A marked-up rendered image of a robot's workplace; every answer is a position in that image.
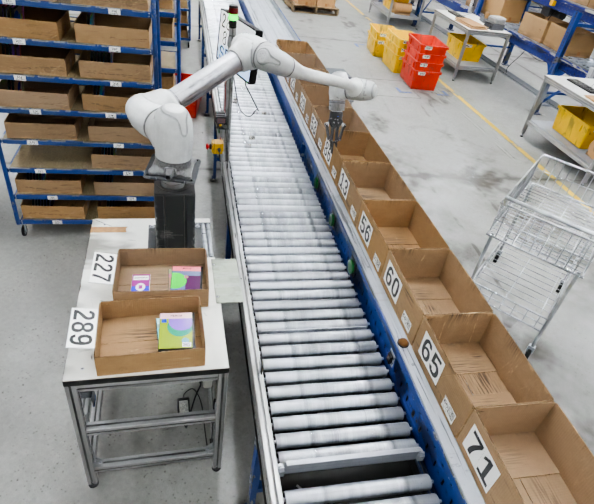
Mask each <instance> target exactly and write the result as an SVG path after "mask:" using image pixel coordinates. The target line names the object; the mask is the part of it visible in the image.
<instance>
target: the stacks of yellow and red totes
mask: <svg viewBox="0 0 594 504"><path fill-rule="evenodd" d="M370 26H371V27H370V30H368V40H367V48H368V50H369V51H370V53H371V54H372V56H374V57H382V58H383V59H382V62H383V63H384V64H385V65H386V66H387V67H388V68H389V69H390V70H391V71H392V72H393V73H400V76H401V78H402V79H403V80H404V81H405V82H406V84H407V85H408V86H409V87H410V88H411V89H418V90H428V91H434V89H435V87H436V84H437V81H438V79H439V76H440V75H442V72H441V71H440V70H441V67H443V66H444V64H443V61H444V58H445V59H446V57H447V56H446V55H445V54H446V51H447V50H449V47H448V46H447V45H446V44H444V43H443V42H442V41H441V40H439V39H438V38H437V37H436V36H432V35H424V34H416V33H413V32H412V31H406V30H397V29H395V27H394V26H391V25H383V24H376V23H370Z"/></svg>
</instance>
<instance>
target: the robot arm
mask: <svg viewBox="0 0 594 504"><path fill-rule="evenodd" d="M255 69H259V70H261V71H264V72H268V73H271V74H274V75H277V76H282V77H286V78H295V79H300V80H304V81H308V82H313V83H318V84H323V85H327V86H329V110H331V111H330V115H329V120H328V122H326V123H324V125H325V127H326V135H327V140H329V141H330V147H331V151H330V153H331V154H333V145H334V144H335V146H336V147H337V143H338V141H341V138H342V135H343V131H344V128H345V127H346V124H344V123H343V120H342V117H343V112H342V111H344V109H345V100H346V99H350V100H355V101H369V100H372V99H374V98H375V97H376V95H377V91H378V88H377V85H376V84H375V83H374V82H372V81H370V80H366V79H361V78H352V79H348V75H347V73H346V72H343V71H336V72H334V73H332V75H331V74H328V73H324V72H320V71H316V70H312V69H309V68H306V67H304V66H302V65H301V64H299V63H298V62H297V61H296V60H295V59H294V58H292V57H291V56H289V55H288V54H287V53H285V52H283V51H281V50H280V49H279V48H277V47H276V46H274V45H273V44H271V43H269V42H268V41H266V40H265V39H263V38H261V37H259V36H256V35H254V34H250V33H241V34H238V35H236V36H235V37H234V38H233V40H232V42H231V47H230V48H229V50H228V53H226V54H225V55H223V56H222V57H220V58H218V59H217V60H215V61H214V62H212V63H211V64H209V65H207V66H206V67H204V68H203V69H201V70H199V71H198V72H196V73H195V74H193V75H191V76H190V77H188V78H187V79H185V80H183V81H182V82H180V83H179V84H177V85H176V86H174V87H172V88H171V89H169V90H166V89H157V90H154V91H150V92H147V93H139V94H136V95H134V96H132V97H131V98H130V99H129V100H128V101H127V103H126V107H125V111H126V115H127V117H128V119H129V121H130V123H131V125H132V126H133V127H134V128H135V129H136V130H137V131H138V132H139V133H140V134H142V135H143V136H145V137H146V138H148V139H149V140H150V142H151V143H152V145H153V147H155V160H154V162H153V165H152V167H151V168H150V169H149V170H148V172H149V174H150V175H162V176H165V179H166V180H171V179H172V178H173V177H177V178H183V179H187V180H190V179H192V170H193V167H194V164H195V163H196V162H197V159H196V158H194V157H192V150H193V123H192V120H191V117H190V114H189V112H188V111H187V110H186V109H185V107H187V106H188V105H190V104H191V103H193V102H194V101H196V100H197V99H199V98H200V97H202V96H203V95H205V94H206V93H208V92H210V91H211V90H213V89H214V88H216V87H217V86H219V85H220V84H222V83H223V82H225V81H226V80H228V79H229V78H231V77H232V76H234V75H236V74H237V73H239V72H247V71H250V70H255ZM337 100H338V101H337ZM329 124H330V126H331V134H329V127H328V126H329ZM341 124H342V127H341V130H340V134H339V137H338V132H339V127H340V126H341ZM334 129H335V141H333V136H334Z"/></svg>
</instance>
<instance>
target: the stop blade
mask: <svg viewBox="0 0 594 504"><path fill-rule="evenodd" d="M361 329H366V326H354V327H331V328H309V329H286V330H264V331H261V334H275V333H297V332H318V331H340V330H361Z"/></svg>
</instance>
